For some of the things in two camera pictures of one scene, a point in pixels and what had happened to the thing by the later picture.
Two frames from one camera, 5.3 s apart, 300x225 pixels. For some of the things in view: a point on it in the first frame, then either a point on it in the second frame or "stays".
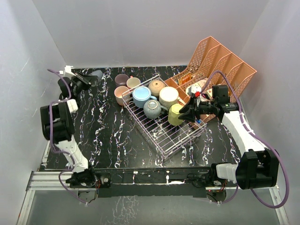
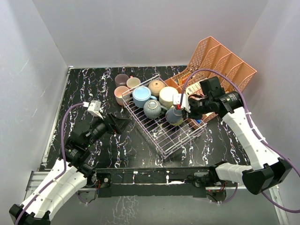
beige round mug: (155, 86) stays
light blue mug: (140, 94) stays
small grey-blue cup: (98, 73) → (174, 116)
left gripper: (89, 80) → (116, 124)
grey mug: (152, 108) stays
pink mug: (122, 93) stays
